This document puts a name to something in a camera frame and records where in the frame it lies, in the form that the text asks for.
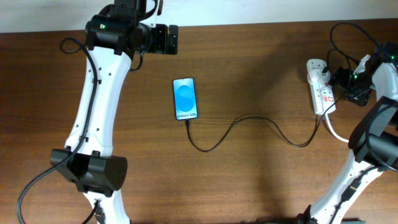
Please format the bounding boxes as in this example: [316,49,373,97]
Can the blue Samsung Galaxy smartphone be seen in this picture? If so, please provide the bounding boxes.
[173,78,198,121]

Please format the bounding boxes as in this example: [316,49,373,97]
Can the black USB charging cable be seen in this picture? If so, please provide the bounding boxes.
[185,49,354,153]

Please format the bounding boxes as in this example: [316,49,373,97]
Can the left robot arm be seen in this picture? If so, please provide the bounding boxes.
[50,1,178,223]

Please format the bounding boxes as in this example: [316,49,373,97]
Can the white USB charger adapter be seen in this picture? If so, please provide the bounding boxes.
[306,58,331,85]

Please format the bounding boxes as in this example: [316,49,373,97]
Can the white power strip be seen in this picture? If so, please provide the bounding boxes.
[306,58,337,116]

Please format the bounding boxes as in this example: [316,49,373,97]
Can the white power strip cord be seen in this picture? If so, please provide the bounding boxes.
[323,113,351,143]

